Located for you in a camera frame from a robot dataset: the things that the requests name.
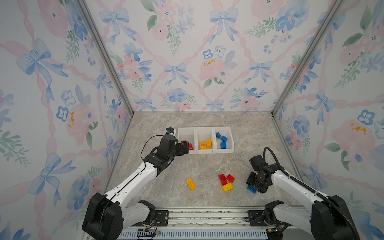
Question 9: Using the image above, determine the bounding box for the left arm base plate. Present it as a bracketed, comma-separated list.
[133, 210, 170, 227]

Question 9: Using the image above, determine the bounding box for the black corrugated cable hose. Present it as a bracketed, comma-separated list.
[263, 146, 361, 240]

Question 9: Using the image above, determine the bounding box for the small red lego brick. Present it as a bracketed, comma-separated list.
[227, 175, 235, 183]

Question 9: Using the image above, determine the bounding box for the aluminium front rail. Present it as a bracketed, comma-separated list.
[80, 206, 334, 230]

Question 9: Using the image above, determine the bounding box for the white ribbed vent strip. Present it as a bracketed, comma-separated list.
[118, 229, 269, 240]

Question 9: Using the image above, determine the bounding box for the blue long lego brick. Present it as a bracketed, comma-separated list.
[247, 186, 257, 194]

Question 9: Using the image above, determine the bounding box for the right aluminium corner post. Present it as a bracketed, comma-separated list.
[271, 0, 345, 117]

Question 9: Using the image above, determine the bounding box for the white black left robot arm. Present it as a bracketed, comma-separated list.
[82, 133, 190, 240]

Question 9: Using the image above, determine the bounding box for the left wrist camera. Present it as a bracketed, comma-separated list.
[166, 127, 175, 135]

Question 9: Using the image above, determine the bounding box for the yellow curved lego brick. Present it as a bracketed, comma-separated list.
[200, 141, 206, 150]

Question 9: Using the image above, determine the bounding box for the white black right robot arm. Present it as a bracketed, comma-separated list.
[247, 155, 360, 240]

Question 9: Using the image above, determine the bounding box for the red long lego brick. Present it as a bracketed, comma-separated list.
[219, 174, 228, 186]

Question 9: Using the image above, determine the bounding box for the white three-compartment bin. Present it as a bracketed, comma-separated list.
[177, 127, 235, 154]

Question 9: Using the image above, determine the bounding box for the left aluminium corner post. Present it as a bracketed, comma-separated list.
[74, 0, 134, 117]

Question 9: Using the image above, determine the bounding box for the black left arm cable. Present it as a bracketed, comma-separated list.
[140, 134, 165, 161]

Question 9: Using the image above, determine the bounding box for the aluminium corner post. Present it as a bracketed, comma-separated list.
[74, 0, 134, 117]
[271, 0, 345, 117]

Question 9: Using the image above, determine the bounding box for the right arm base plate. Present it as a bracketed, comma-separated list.
[247, 209, 291, 227]

